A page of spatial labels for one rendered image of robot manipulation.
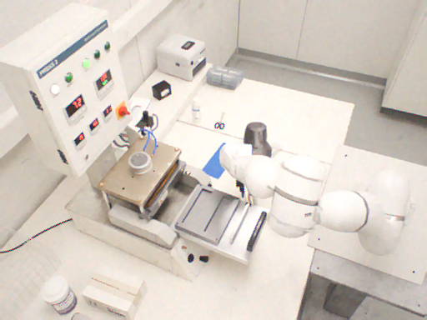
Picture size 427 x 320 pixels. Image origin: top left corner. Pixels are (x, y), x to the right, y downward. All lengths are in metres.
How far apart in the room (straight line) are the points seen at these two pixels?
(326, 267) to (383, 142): 1.84
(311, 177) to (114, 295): 0.80
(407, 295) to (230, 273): 0.64
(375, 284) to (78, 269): 1.12
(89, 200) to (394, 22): 2.77
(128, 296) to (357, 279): 0.84
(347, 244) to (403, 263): 0.20
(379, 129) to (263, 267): 2.09
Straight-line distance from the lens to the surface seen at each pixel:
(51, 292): 1.38
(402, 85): 3.26
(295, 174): 0.91
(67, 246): 1.63
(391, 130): 3.35
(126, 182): 1.27
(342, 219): 0.94
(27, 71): 1.02
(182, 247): 1.35
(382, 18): 3.47
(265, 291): 1.45
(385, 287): 1.57
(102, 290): 1.40
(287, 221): 0.94
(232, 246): 1.26
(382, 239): 1.14
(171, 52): 2.16
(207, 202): 1.33
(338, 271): 1.54
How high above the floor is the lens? 2.08
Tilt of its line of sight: 49 degrees down
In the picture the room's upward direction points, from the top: 1 degrees counter-clockwise
